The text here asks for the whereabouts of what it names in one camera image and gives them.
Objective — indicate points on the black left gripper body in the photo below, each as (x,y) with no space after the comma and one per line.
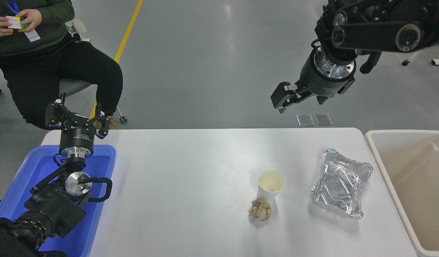
(76,136)

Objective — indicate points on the white grey wheeled chair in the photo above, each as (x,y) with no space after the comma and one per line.
(73,87)
(405,62)

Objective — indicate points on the grey floor outlet plate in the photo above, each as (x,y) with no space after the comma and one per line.
(305,120)
(323,119)

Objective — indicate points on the colourful puzzle cube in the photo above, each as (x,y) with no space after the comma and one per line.
(15,22)

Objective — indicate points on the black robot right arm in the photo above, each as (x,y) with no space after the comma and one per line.
(376,28)

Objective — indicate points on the white paper cup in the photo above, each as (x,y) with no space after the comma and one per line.
(268,194)

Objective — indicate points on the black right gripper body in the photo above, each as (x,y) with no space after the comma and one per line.
(312,81)

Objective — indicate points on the person's right hand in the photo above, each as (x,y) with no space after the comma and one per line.
(0,26)

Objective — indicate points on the crumpled tan paper ball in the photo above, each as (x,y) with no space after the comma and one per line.
(260,210)

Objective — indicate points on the white ID badge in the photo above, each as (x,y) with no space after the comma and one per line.
(32,35)

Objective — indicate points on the large pale bin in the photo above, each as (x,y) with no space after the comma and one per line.
(419,185)

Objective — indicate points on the person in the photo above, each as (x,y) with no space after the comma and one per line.
(44,71)

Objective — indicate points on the blue plastic tray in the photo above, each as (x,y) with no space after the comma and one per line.
(37,167)

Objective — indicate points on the person's left hand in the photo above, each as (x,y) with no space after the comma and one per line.
(32,19)

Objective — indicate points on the silver foil tray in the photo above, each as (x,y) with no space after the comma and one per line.
(342,182)

